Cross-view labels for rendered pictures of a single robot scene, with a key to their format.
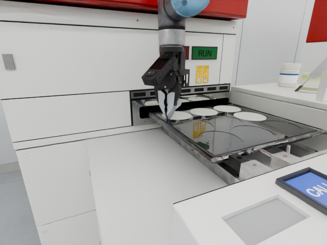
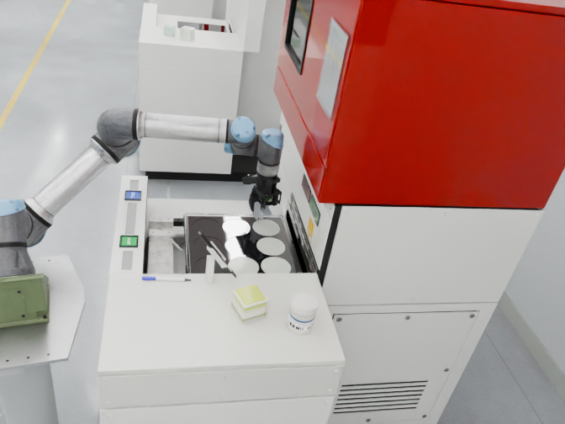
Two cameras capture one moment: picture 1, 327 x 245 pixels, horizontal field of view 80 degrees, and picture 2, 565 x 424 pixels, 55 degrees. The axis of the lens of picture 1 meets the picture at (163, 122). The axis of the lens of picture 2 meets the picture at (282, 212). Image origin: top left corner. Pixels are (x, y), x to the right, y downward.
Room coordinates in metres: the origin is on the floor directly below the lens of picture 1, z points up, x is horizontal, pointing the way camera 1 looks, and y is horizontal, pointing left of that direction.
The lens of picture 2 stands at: (0.91, -1.61, 2.05)
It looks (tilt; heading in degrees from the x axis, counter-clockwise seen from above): 34 degrees down; 99
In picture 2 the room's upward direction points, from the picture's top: 10 degrees clockwise
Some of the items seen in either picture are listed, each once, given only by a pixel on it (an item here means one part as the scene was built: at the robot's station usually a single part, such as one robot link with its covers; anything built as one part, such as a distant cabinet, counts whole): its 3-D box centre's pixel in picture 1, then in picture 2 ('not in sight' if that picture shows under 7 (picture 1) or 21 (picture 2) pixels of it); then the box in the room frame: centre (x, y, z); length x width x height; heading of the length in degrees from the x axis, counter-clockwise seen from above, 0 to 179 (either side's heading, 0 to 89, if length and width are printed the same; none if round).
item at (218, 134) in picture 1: (224, 121); (240, 246); (0.57, -0.19, 0.90); 0.34 x 0.34 x 0.01; 24
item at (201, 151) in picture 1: (172, 130); (234, 215); (0.49, -0.02, 0.90); 0.37 x 0.01 x 0.01; 24
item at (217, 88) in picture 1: (185, 90); (303, 230); (0.76, -0.09, 0.96); 0.44 x 0.01 x 0.02; 114
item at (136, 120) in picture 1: (185, 107); (298, 244); (0.76, -0.09, 0.89); 0.44 x 0.02 x 0.10; 114
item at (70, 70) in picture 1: (140, 76); (298, 188); (0.70, 0.08, 1.02); 0.82 x 0.03 x 0.40; 114
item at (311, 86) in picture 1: (314, 82); (249, 303); (0.70, -0.54, 1.00); 0.07 x 0.07 x 0.07; 44
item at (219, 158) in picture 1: (277, 144); (186, 246); (0.41, -0.26, 0.90); 0.38 x 0.01 x 0.01; 114
